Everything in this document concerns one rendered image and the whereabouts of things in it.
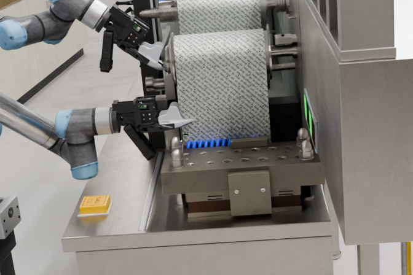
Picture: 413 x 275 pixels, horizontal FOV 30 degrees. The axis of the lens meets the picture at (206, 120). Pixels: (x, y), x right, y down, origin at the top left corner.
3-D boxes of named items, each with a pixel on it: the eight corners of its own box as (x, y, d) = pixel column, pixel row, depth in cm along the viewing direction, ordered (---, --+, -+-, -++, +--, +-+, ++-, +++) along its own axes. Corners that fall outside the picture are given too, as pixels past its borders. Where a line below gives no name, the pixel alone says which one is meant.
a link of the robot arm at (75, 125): (62, 135, 212) (58, 105, 210) (102, 132, 212) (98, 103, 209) (56, 145, 205) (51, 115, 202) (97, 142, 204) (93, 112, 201)
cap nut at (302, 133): (295, 142, 201) (294, 126, 200) (309, 141, 201) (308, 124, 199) (296, 147, 198) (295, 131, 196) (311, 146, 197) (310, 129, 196)
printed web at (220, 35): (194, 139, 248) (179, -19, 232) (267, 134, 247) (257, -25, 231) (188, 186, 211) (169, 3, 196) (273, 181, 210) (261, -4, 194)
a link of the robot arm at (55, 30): (19, 30, 208) (34, 3, 201) (51, 22, 216) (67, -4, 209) (36, 53, 206) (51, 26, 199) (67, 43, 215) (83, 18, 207)
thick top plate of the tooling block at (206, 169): (168, 170, 206) (165, 150, 204) (318, 160, 204) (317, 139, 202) (163, 195, 191) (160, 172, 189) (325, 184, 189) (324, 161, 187)
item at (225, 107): (184, 145, 208) (177, 80, 202) (270, 139, 207) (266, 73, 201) (183, 146, 208) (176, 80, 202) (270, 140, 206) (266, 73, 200)
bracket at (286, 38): (274, 40, 207) (273, 33, 206) (295, 38, 206) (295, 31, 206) (275, 44, 202) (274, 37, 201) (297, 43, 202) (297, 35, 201)
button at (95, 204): (85, 204, 207) (83, 196, 206) (110, 202, 207) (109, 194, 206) (80, 215, 201) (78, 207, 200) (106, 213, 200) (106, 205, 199)
